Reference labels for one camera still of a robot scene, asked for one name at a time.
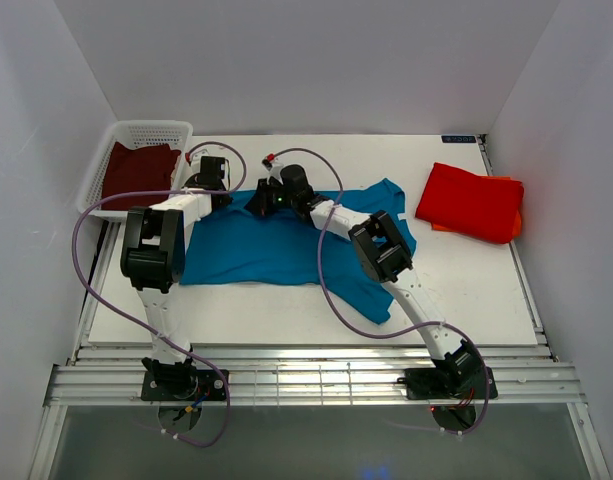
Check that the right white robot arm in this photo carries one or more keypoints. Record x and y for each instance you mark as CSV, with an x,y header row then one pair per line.
x,y
384,257

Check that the white plastic basket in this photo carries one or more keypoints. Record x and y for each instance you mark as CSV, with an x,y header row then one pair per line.
x,y
134,134

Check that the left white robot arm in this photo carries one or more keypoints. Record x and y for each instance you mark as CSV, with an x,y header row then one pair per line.
x,y
153,258

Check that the dark red t shirt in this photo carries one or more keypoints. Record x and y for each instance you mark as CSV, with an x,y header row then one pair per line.
x,y
148,168

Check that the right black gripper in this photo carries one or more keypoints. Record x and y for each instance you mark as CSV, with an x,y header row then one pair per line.
x,y
259,204

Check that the blue t shirt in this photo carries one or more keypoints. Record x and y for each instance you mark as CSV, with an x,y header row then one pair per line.
x,y
233,246

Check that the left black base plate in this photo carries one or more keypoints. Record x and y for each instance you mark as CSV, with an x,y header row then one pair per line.
x,y
207,385

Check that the red folded t shirt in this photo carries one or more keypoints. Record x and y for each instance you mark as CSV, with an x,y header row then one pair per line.
x,y
473,202

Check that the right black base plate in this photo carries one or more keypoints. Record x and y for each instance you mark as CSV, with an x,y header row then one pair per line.
x,y
421,382

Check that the blue label sticker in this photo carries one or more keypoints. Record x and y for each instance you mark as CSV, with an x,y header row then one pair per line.
x,y
458,139

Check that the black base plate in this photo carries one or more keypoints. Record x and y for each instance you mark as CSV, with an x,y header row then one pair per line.
x,y
421,382
207,385

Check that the orange folded t shirt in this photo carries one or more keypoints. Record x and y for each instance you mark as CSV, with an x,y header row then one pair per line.
x,y
517,220

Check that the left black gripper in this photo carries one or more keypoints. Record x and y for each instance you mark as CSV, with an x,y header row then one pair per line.
x,y
227,200

